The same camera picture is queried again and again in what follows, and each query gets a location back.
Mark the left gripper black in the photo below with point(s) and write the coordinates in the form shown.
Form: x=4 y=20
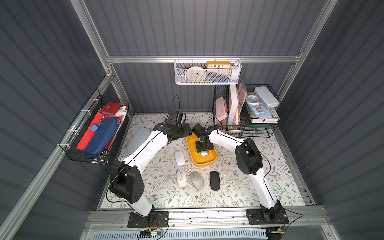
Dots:
x=184 y=130

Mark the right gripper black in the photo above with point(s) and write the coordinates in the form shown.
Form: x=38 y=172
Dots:
x=204 y=145

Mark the yellow storage box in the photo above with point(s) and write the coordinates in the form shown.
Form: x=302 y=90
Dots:
x=203 y=158

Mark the black mouse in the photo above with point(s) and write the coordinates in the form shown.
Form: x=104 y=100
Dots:
x=215 y=182

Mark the grey mouse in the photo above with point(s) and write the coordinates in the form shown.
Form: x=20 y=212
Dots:
x=197 y=180

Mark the small white mouse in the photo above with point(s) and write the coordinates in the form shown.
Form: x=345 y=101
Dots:
x=182 y=179

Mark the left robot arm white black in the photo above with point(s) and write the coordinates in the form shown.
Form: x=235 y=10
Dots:
x=126 y=179

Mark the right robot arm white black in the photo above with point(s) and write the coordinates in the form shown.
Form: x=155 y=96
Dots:
x=249 y=161

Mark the white upright box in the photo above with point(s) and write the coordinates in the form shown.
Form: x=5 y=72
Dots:
x=233 y=104

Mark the pink pencil case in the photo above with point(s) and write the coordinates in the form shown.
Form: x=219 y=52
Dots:
x=221 y=109

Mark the light blue pencil case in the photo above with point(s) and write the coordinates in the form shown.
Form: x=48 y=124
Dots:
x=138 y=139

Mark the white tape roll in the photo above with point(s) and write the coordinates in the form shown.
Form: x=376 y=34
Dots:
x=196 y=74

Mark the white mesh hanging basket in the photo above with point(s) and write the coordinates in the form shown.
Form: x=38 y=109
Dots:
x=213 y=77

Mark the pink upright folder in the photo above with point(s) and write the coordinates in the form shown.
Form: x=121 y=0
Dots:
x=242 y=94

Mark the blue packaged tape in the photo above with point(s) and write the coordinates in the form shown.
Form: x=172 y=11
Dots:
x=257 y=107

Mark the yellow clock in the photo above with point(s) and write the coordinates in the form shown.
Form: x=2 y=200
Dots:
x=219 y=65

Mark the red folder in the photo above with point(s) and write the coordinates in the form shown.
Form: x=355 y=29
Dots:
x=107 y=111

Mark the blue pouch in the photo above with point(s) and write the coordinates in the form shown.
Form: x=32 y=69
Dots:
x=102 y=137

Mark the white case on organizer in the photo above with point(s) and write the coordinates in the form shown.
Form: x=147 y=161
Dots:
x=266 y=95

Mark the black wire desk organizer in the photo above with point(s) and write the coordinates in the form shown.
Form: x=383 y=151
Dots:
x=246 y=128

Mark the aluminium front rail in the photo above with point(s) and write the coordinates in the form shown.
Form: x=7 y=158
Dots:
x=207 y=218

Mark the black wire wall basket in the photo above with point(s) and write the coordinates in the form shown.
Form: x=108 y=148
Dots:
x=83 y=119

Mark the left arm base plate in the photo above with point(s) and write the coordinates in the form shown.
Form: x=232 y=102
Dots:
x=153 y=220

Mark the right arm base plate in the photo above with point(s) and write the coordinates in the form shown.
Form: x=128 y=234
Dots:
x=263 y=217

